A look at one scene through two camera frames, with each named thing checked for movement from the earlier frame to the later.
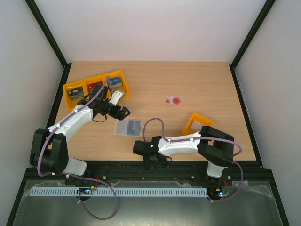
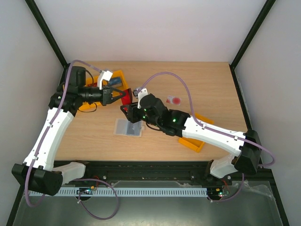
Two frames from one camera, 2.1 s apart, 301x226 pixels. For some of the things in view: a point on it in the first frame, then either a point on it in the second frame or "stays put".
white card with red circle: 173,100 stays put
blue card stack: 115,82 stays put
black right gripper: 137,147 → 131,113
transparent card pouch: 128,127 stays put
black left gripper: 121,117 → 106,96
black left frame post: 66,66 stays put
